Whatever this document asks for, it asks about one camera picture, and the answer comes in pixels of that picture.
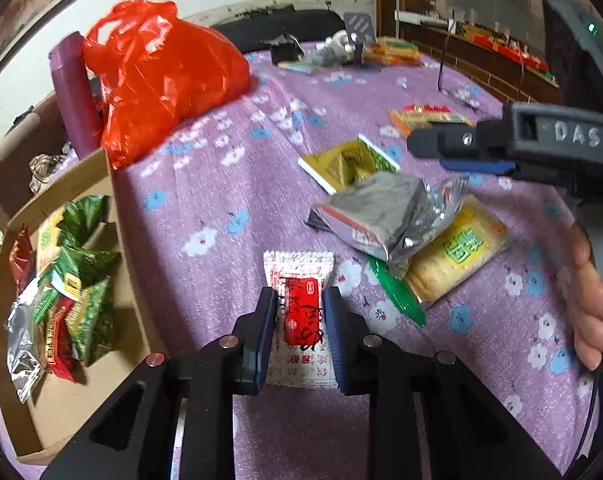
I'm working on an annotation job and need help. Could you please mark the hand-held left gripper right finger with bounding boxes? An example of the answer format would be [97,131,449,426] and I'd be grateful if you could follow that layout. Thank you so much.
[321,285,572,480]

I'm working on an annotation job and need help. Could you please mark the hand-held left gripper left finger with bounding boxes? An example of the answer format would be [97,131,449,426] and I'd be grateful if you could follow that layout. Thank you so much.
[42,287,280,480]

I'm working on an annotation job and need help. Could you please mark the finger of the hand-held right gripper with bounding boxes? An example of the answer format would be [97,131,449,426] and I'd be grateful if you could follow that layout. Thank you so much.
[439,159,517,175]
[406,120,505,158]

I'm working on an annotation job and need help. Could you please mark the white red label snack packet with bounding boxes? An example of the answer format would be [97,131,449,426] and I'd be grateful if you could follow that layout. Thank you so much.
[263,251,343,392]

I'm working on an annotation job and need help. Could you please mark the grey silver snack bag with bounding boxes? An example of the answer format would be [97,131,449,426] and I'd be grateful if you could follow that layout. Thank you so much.
[307,171,469,266]

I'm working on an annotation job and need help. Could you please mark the cardboard box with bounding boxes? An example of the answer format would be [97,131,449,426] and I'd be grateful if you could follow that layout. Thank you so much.
[0,147,170,466]

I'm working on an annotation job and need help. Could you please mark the shiny silver snack bag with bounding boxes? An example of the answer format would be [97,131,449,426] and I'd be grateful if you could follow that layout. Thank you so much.
[4,285,50,405]

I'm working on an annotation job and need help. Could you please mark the person's right hand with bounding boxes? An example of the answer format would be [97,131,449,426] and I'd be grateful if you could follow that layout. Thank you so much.
[566,222,603,372]

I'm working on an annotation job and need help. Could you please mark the orange snack packet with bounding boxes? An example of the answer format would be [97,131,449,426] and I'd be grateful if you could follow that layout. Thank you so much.
[389,110,477,137]

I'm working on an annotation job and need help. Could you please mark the long red snack packet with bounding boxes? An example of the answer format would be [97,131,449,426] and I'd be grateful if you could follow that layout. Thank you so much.
[404,104,455,116]

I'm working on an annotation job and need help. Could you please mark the wooden shelf with small items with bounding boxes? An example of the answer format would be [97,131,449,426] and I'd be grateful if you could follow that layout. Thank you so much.
[394,7,567,106]

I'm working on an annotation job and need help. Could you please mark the clear cracker packet green ends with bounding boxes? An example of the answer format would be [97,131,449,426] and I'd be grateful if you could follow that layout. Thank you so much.
[365,194,513,328]

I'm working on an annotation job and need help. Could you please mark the yellow green biscuit pack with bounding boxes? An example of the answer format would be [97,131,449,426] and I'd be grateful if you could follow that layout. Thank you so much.
[376,37,419,56]

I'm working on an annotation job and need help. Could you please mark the orange biscuit pack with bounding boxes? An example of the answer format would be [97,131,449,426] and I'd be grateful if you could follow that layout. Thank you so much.
[361,45,422,67]

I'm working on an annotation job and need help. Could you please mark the olive yellow snack packet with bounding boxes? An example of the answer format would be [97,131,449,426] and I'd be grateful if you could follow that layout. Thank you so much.
[298,134,402,197]

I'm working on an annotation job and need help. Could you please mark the purple floral blanket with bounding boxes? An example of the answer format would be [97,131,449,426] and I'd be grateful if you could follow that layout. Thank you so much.
[16,35,602,480]

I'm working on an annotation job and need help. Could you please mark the grey phone stand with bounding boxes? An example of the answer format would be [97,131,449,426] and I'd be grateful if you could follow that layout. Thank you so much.
[342,11,378,64]

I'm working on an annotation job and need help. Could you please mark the printed booklet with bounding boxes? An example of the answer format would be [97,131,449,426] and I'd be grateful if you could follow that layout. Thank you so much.
[278,57,332,76]

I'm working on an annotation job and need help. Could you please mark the green snack packet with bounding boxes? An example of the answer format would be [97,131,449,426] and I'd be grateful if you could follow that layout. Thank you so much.
[62,194,110,246]
[39,245,122,301]
[64,276,118,367]

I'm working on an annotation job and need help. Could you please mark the black power adapter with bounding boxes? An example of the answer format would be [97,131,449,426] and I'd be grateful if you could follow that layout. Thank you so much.
[270,34,305,66]

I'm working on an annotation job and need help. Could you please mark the dark red snack packet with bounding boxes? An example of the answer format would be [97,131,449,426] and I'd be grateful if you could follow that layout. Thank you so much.
[42,297,80,383]

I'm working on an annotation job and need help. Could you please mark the red plastic bag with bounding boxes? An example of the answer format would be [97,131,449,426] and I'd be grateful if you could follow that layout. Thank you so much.
[83,0,253,171]

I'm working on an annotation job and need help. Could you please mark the patterned cloth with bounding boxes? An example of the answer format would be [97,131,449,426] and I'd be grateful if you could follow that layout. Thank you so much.
[29,152,67,193]

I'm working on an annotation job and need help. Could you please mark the brown sofa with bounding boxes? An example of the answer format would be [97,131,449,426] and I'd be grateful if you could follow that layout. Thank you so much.
[0,92,80,231]

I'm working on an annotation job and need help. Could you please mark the purple cylinder bottle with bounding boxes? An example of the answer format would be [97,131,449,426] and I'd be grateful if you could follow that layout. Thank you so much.
[48,31,106,159]

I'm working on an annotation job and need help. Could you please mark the thin black cable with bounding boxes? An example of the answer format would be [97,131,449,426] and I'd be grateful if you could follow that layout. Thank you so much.
[437,35,479,109]

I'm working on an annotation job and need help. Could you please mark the framed wall picture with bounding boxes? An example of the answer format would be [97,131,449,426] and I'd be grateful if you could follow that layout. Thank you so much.
[0,0,150,81]

